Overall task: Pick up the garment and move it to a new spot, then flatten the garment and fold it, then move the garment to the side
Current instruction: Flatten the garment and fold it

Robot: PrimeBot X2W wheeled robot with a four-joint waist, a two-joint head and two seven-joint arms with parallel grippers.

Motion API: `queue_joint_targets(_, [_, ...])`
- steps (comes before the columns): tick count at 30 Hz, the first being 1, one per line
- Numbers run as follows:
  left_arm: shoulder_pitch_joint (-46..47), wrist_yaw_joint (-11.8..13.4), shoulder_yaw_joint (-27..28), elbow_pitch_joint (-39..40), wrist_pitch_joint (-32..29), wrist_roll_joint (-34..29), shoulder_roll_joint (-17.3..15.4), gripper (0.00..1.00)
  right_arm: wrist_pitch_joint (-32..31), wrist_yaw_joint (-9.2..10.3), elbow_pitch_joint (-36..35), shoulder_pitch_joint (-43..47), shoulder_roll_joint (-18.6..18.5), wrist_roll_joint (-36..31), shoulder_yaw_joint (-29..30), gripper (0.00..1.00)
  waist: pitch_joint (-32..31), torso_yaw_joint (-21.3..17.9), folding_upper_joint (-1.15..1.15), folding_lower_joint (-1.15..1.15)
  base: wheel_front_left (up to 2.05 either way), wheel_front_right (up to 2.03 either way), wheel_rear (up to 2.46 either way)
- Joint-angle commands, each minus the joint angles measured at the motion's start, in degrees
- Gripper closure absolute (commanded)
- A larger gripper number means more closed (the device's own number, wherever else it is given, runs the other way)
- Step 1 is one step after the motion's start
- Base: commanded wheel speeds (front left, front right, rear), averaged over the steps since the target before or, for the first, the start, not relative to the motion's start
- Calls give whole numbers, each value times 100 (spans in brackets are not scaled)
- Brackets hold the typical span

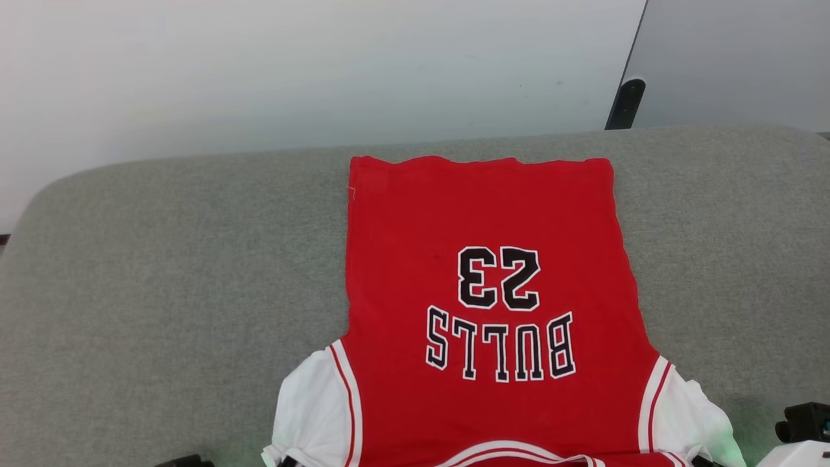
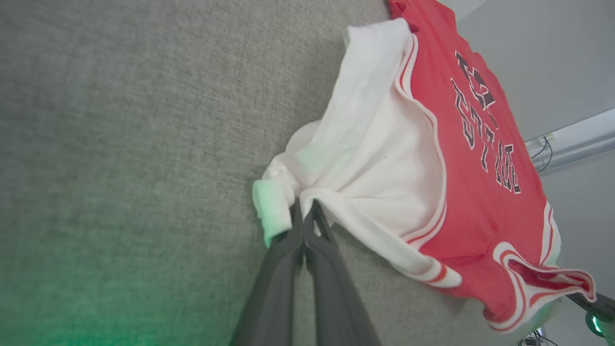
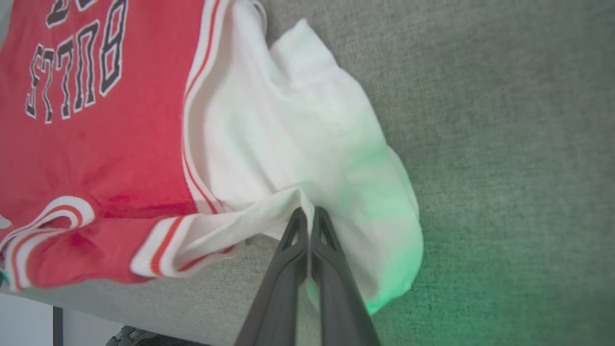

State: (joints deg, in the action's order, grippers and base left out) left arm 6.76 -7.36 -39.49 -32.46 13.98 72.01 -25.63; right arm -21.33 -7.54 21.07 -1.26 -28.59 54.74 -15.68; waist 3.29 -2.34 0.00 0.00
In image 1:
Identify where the black rounded post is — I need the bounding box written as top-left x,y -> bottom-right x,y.
604,78 -> 646,130

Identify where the grey fabric sofa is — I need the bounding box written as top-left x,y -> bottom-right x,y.
0,125 -> 830,467

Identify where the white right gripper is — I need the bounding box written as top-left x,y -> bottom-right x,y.
691,441 -> 830,467

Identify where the red and white Bulls jersey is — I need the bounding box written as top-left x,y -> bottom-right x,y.
261,154 -> 746,467

